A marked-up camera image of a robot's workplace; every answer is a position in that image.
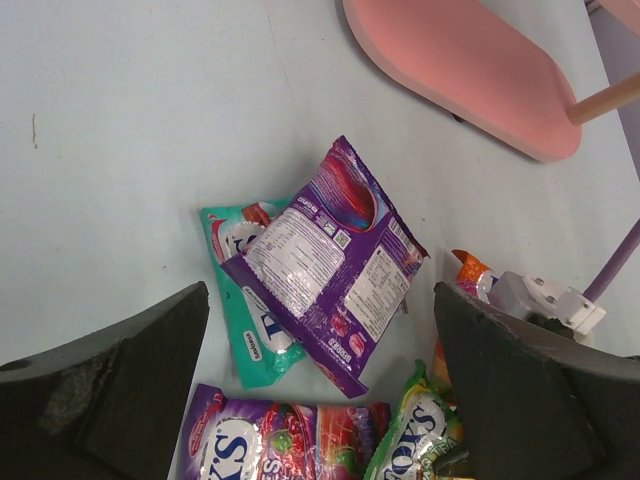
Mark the teal Fox's candy bag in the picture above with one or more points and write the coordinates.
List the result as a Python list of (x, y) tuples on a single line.
[(262, 352)]

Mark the green Fox's candy bag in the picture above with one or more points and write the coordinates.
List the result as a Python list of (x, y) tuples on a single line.
[(422, 430)]

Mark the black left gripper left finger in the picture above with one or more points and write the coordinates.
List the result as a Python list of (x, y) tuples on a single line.
[(108, 405)]

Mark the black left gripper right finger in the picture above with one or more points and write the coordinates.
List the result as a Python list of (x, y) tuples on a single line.
[(535, 405)]

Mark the purple candy bag face-down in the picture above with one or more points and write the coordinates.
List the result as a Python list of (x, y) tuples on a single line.
[(333, 267)]

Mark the orange Fox's fruits candy bag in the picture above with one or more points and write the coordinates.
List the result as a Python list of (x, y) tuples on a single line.
[(477, 279)]

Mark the purple Fox's berries candy bag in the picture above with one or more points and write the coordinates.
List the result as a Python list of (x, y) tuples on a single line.
[(227, 438)]

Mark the pink three-tier shelf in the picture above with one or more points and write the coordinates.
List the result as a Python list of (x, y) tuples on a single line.
[(464, 58)]

